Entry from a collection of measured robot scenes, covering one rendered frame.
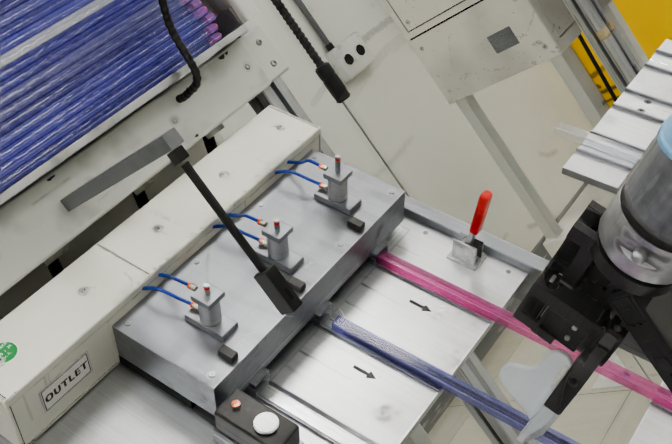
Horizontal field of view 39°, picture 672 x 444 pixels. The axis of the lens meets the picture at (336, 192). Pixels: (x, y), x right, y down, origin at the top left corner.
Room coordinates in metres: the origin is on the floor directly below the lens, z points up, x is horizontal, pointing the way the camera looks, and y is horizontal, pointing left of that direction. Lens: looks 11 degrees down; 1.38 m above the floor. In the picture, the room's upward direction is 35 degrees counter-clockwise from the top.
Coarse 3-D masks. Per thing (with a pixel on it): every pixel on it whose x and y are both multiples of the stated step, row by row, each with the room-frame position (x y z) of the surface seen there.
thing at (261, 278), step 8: (264, 272) 0.82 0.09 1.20; (272, 272) 0.82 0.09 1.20; (280, 272) 0.82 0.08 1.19; (256, 280) 0.83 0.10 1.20; (264, 280) 0.82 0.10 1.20; (272, 280) 0.81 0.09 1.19; (280, 280) 0.82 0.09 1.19; (264, 288) 0.83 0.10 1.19; (272, 288) 0.82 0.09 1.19; (280, 288) 0.81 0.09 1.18; (288, 288) 0.82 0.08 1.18; (272, 296) 0.82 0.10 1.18; (280, 296) 0.82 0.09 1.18; (288, 296) 0.82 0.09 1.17; (296, 296) 0.82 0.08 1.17; (280, 304) 0.82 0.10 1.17; (288, 304) 0.81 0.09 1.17; (296, 304) 0.82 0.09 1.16; (280, 312) 0.83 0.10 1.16; (288, 312) 0.82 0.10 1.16
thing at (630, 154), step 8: (560, 128) 1.14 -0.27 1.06; (568, 128) 1.13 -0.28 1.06; (576, 128) 1.13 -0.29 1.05; (568, 136) 1.13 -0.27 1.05; (576, 136) 1.12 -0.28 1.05; (584, 136) 1.12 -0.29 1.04; (592, 136) 1.12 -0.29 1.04; (600, 136) 1.12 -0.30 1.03; (584, 144) 1.12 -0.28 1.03; (592, 144) 1.11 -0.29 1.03; (600, 144) 1.10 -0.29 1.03; (608, 144) 1.10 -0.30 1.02; (616, 144) 1.10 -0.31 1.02; (608, 152) 1.10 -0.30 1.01; (616, 152) 1.09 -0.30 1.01; (624, 152) 1.09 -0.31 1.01; (632, 152) 1.08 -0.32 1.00; (640, 152) 1.08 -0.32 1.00; (632, 160) 1.08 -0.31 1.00
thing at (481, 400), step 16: (336, 320) 0.98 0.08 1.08; (352, 336) 0.96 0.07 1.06; (368, 336) 0.96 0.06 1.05; (384, 352) 0.94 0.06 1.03; (400, 352) 0.94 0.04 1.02; (416, 368) 0.92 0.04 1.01; (432, 368) 0.91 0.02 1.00; (448, 384) 0.90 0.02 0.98; (464, 384) 0.89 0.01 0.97; (464, 400) 0.89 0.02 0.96; (480, 400) 0.88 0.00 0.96; (496, 400) 0.87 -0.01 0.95; (496, 416) 0.87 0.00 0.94; (512, 416) 0.86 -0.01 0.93
